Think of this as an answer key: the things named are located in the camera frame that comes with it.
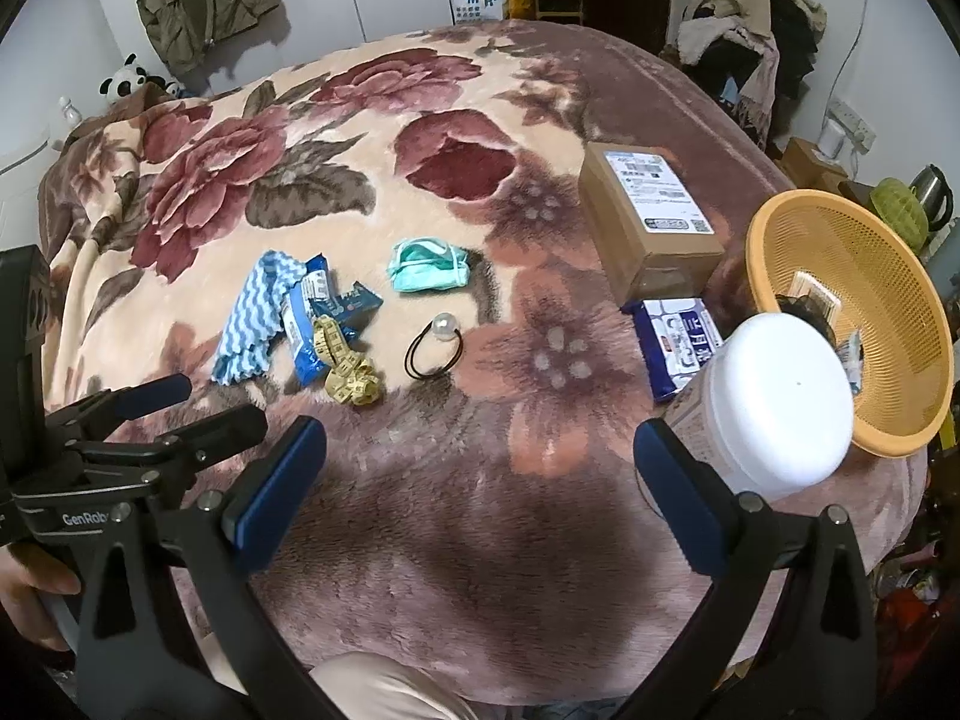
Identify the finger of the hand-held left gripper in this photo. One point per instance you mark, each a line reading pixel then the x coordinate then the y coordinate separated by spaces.
pixel 225 427
pixel 161 390

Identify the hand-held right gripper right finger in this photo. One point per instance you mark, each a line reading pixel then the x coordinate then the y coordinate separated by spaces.
pixel 675 487

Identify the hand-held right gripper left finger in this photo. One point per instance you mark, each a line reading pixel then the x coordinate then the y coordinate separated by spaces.
pixel 274 495

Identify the blue white striped cloth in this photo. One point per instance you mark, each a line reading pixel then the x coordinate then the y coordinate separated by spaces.
pixel 247 322

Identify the blue wet wipes packet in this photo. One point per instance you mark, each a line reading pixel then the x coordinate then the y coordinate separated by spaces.
pixel 300 300

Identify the dark blue packet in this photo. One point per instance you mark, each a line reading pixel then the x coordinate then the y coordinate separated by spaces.
pixel 356 304

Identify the small white tube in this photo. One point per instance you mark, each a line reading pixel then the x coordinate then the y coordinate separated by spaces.
pixel 851 364

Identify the black cloth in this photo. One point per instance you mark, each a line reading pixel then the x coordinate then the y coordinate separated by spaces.
pixel 821 328

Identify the cotton swabs packet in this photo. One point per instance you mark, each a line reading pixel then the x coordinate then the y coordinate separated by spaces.
pixel 814 296

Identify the green face mask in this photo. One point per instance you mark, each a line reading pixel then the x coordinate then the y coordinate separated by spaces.
pixel 424 270

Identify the orange plastic basket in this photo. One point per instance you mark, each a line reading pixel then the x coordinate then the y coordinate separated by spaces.
pixel 892 300

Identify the person's left hand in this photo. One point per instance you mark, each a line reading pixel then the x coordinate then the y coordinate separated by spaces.
pixel 30 600

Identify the white lidded jar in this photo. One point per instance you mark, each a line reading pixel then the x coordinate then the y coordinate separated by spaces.
pixel 780 405

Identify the yellow measuring tape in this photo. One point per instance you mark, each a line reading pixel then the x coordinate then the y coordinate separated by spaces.
pixel 352 382

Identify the blue white tissue packet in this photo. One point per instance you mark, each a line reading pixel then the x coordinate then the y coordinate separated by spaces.
pixel 675 345

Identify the floral fleece blanket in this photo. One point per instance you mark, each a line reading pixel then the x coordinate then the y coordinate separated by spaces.
pixel 450 540

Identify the person's beige trouser leg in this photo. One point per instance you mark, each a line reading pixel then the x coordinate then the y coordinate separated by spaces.
pixel 375 690

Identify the brown cardboard box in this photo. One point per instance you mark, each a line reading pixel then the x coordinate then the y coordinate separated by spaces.
pixel 645 255

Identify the clear plastic bottle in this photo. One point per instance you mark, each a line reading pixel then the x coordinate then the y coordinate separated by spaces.
pixel 69 111

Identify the panda plush toy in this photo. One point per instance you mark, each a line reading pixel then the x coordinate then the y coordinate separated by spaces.
pixel 127 79

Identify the small cardboard box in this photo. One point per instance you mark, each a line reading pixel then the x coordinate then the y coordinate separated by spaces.
pixel 806 161

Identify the green mesh food cover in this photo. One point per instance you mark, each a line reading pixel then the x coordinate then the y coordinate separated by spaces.
pixel 900 214

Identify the white cup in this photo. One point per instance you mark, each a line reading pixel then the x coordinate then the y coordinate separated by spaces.
pixel 831 139

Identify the olive hooded jacket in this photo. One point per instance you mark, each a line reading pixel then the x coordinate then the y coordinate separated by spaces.
pixel 195 7

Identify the steel electric kettle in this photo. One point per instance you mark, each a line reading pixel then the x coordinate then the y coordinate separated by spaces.
pixel 934 195

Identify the pile of clothes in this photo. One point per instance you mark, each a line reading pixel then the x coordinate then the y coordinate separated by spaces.
pixel 750 22

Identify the wall power outlet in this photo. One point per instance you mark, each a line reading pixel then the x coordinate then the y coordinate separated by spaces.
pixel 855 124

